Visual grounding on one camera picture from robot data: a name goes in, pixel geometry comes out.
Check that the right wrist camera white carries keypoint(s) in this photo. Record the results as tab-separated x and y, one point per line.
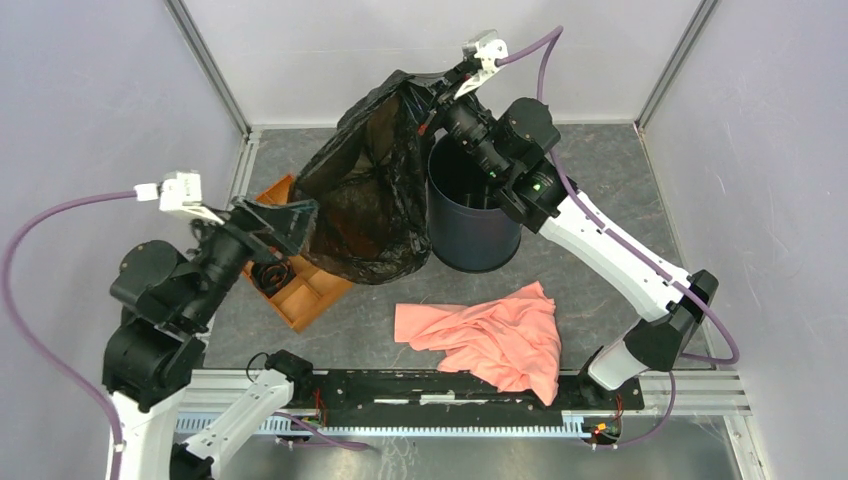
480	56

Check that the black trash bag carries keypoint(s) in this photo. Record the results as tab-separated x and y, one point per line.
369	180
271	278

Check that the pink cloth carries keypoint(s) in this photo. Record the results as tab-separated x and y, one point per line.
511	343

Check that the rolled black trash bag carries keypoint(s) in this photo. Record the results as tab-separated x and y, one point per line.
271	278

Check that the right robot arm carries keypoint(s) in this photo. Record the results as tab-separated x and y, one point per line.
512	154

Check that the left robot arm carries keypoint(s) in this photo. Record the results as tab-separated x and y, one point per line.
168	300

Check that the dark blue trash bin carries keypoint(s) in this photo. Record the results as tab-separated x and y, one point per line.
467	229

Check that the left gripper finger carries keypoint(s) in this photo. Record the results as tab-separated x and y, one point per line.
290	227
252	215

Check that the aluminium slotted rail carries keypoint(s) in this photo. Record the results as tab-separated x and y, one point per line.
571	428

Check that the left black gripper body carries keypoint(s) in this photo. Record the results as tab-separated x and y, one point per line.
228	252

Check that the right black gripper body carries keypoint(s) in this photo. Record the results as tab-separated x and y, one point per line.
469	124

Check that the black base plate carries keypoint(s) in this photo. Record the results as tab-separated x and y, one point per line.
428	398

